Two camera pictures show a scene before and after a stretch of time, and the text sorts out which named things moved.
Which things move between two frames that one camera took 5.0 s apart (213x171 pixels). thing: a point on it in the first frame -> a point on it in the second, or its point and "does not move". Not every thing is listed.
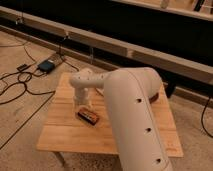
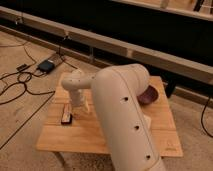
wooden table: (63, 129) does not move
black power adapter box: (46, 66) does not move
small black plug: (23, 66) does not move
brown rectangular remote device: (88, 116) -> (66, 117)
